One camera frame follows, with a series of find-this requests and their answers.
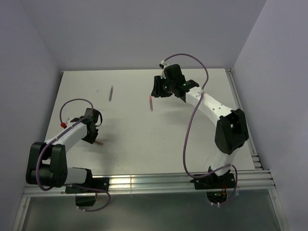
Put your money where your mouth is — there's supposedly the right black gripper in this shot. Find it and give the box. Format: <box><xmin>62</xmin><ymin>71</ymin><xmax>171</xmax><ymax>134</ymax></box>
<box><xmin>151</xmin><ymin>76</ymin><xmax>175</xmax><ymax>98</ymax></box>

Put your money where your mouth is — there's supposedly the pink pen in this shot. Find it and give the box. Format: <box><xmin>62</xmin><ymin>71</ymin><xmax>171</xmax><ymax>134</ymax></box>
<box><xmin>94</xmin><ymin>141</ymin><xmax>104</xmax><ymax>146</ymax></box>

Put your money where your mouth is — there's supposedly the red pen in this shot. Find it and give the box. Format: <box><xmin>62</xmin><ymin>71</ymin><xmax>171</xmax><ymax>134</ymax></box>
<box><xmin>149</xmin><ymin>95</ymin><xmax>154</xmax><ymax>112</ymax></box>

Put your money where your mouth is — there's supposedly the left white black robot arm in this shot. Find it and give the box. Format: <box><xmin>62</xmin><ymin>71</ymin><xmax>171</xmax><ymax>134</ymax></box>
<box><xmin>26</xmin><ymin>108</ymin><xmax>103</xmax><ymax>192</ymax></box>

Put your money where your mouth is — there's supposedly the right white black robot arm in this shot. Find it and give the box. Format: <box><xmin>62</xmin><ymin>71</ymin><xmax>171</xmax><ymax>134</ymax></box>
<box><xmin>151</xmin><ymin>61</ymin><xmax>249</xmax><ymax>188</ymax></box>

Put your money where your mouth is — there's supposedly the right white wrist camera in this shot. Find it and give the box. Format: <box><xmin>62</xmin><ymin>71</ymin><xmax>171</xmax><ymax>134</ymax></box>
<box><xmin>159</xmin><ymin>60</ymin><xmax>170</xmax><ymax>69</ymax></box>

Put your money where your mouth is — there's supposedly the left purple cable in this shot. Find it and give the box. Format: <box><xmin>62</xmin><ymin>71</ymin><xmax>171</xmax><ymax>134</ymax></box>
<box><xmin>36</xmin><ymin>98</ymin><xmax>112</xmax><ymax>212</ymax></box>

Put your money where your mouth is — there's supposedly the purple cable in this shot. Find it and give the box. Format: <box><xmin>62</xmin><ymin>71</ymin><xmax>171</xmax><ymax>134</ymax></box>
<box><xmin>163</xmin><ymin>53</ymin><xmax>239</xmax><ymax>205</ymax></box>
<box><xmin>36</xmin><ymin>98</ymin><xmax>112</xmax><ymax>212</ymax></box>

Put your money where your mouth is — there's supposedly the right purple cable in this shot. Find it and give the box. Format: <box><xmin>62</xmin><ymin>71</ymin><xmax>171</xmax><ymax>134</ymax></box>
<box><xmin>163</xmin><ymin>53</ymin><xmax>239</xmax><ymax>205</ymax></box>

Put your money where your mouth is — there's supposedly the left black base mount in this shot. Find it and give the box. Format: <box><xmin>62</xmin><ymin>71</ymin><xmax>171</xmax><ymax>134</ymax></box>
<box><xmin>65</xmin><ymin>177</ymin><xmax>111</xmax><ymax>212</ymax></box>

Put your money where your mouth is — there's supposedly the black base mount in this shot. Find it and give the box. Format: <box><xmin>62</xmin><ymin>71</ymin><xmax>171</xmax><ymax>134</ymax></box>
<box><xmin>65</xmin><ymin>177</ymin><xmax>111</xmax><ymax>212</ymax></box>
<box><xmin>190</xmin><ymin>170</ymin><xmax>238</xmax><ymax>206</ymax></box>

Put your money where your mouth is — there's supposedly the aluminium right side rail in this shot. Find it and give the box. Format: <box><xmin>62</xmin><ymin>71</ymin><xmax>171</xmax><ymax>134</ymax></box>
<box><xmin>225</xmin><ymin>68</ymin><xmax>263</xmax><ymax>170</ymax></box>

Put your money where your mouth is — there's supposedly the aluminium rail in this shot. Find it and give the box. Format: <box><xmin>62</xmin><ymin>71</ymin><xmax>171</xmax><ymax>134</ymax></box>
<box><xmin>23</xmin><ymin>169</ymin><xmax>276</xmax><ymax>196</ymax></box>
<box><xmin>225</xmin><ymin>68</ymin><xmax>263</xmax><ymax>170</ymax></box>

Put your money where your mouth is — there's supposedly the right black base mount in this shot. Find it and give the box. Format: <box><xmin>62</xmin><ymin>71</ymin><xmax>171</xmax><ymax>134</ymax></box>
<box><xmin>190</xmin><ymin>170</ymin><xmax>238</xmax><ymax>206</ymax></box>

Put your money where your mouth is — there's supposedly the aluminium front rail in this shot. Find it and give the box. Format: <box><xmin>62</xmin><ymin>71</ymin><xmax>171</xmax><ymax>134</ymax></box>
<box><xmin>23</xmin><ymin>169</ymin><xmax>276</xmax><ymax>196</ymax></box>

